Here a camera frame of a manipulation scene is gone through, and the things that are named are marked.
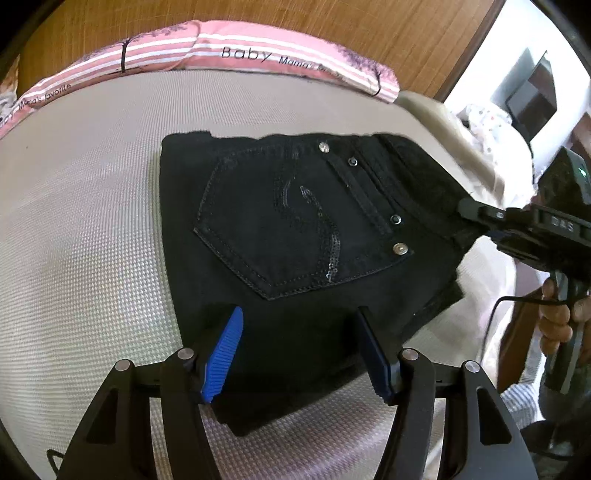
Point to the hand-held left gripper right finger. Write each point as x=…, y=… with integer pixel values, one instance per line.
x=376, y=362

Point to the black denim pants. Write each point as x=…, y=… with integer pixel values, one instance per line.
x=277, y=230

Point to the white dotted cloth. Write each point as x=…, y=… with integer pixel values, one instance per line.
x=489, y=124

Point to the wooden bed frame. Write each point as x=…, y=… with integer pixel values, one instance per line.
x=517, y=341

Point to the grey striped cloth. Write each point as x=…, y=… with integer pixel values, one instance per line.
x=521, y=401

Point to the pink striped pillow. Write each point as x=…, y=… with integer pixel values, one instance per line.
x=207, y=46

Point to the white textured mattress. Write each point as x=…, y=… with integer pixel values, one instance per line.
x=92, y=230

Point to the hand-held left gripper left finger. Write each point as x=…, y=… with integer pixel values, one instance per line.
x=224, y=355

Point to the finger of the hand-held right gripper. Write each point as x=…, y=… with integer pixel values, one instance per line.
x=478, y=211
x=505, y=242

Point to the person's right hand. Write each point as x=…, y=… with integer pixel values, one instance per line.
x=554, y=323

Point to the beige bed sheet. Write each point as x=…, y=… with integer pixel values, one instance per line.
x=434, y=120

